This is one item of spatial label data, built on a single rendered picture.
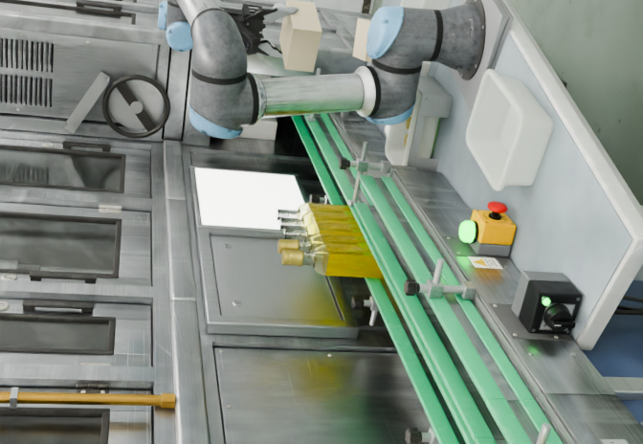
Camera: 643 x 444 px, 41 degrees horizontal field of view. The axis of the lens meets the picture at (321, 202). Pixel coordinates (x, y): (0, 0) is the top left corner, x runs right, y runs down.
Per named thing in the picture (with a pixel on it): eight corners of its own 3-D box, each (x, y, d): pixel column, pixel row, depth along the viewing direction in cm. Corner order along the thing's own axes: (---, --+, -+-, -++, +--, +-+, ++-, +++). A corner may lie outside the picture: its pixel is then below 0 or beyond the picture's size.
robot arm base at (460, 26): (471, -9, 198) (429, -12, 197) (488, 26, 187) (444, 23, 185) (454, 49, 208) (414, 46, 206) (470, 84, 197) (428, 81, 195)
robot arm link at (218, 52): (200, 27, 169) (157, -48, 207) (197, 79, 174) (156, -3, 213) (257, 27, 173) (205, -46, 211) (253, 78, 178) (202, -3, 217)
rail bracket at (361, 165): (379, 204, 218) (331, 201, 215) (391, 142, 211) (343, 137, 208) (382, 210, 215) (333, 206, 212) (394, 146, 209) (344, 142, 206)
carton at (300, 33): (314, 2, 232) (286, -1, 231) (321, 32, 220) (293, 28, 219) (305, 41, 240) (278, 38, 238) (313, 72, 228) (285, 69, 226)
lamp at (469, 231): (468, 236, 177) (454, 235, 176) (473, 216, 175) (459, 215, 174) (476, 247, 173) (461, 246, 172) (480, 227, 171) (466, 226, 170)
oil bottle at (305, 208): (374, 226, 222) (293, 221, 218) (378, 207, 220) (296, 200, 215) (379, 236, 217) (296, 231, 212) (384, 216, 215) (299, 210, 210)
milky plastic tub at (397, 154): (413, 155, 235) (383, 152, 233) (431, 76, 226) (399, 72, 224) (432, 180, 219) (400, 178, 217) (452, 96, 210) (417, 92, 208)
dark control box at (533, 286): (553, 311, 155) (510, 309, 153) (565, 272, 152) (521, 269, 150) (573, 336, 148) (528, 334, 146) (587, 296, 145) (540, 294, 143)
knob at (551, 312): (564, 326, 147) (573, 338, 144) (540, 325, 146) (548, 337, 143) (571, 303, 145) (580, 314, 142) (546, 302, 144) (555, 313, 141)
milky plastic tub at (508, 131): (525, 68, 176) (485, 63, 174) (567, 120, 158) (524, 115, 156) (500, 143, 185) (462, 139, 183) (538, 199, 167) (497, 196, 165)
